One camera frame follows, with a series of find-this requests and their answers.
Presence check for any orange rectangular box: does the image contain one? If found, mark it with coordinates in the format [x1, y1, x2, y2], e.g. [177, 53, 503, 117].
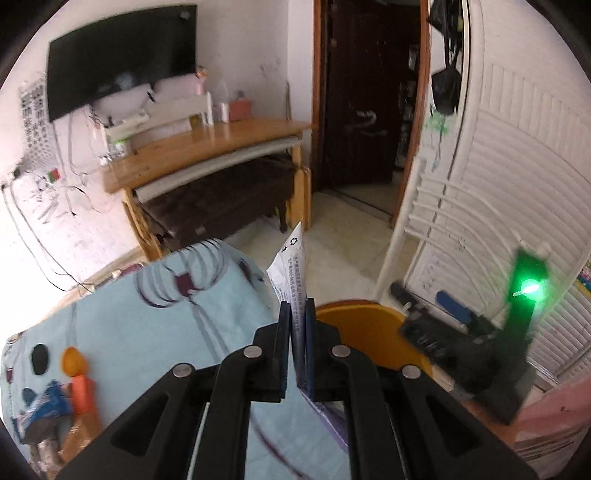
[71, 375, 96, 416]

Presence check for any purple white milk powder bag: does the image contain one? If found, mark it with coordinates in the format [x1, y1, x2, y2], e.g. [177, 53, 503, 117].
[266, 223, 349, 453]

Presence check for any orange trash bin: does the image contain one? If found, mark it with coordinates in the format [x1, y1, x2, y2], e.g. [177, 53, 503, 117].
[315, 299, 433, 377]

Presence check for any brown biscuit wrapper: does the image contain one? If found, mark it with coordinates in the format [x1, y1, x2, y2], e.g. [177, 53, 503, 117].
[59, 412, 103, 463]

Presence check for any light blue patterned tablecloth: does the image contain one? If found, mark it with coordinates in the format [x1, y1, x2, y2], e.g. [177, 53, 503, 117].
[1, 240, 349, 479]

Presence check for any blue black snack bag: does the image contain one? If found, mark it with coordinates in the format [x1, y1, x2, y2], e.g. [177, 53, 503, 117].
[16, 380, 73, 445]

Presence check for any black round pad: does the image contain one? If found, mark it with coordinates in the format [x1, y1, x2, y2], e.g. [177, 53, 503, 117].
[30, 344, 50, 376]

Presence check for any white louvered door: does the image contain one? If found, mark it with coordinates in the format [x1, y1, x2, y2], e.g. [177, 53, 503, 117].
[374, 1, 590, 384]

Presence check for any wooden desk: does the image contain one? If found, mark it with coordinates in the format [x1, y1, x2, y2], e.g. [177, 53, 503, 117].
[101, 118, 314, 261]

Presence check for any eye chart poster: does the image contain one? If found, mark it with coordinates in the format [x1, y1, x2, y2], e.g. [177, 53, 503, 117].
[19, 76, 58, 176]

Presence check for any pink box on desk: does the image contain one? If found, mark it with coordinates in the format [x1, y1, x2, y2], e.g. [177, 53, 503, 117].
[228, 98, 252, 122]

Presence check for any dark wooden doorway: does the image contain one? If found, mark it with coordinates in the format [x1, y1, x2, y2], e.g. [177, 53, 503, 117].
[311, 1, 430, 223]

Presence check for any black wall television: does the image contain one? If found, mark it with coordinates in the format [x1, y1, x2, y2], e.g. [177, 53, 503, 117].
[46, 5, 197, 122]

